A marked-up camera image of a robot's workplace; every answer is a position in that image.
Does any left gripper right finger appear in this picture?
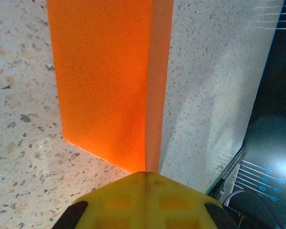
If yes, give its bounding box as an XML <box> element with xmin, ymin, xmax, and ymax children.
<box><xmin>145</xmin><ymin>171</ymin><xmax>239</xmax><ymax>229</ymax></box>

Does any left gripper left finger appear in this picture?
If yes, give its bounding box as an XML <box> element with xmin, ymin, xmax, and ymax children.
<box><xmin>52</xmin><ymin>171</ymin><xmax>147</xmax><ymax>229</ymax></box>

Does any orange square paper sheet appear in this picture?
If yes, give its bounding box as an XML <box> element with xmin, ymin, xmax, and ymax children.
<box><xmin>46</xmin><ymin>0</ymin><xmax>174</xmax><ymax>174</ymax></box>

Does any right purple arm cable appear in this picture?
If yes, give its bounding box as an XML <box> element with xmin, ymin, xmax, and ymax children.
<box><xmin>223</xmin><ymin>189</ymin><xmax>286</xmax><ymax>229</ymax></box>

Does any aluminium table side rail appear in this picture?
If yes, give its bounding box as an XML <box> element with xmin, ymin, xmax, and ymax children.
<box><xmin>204</xmin><ymin>143</ymin><xmax>247</xmax><ymax>200</ymax></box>

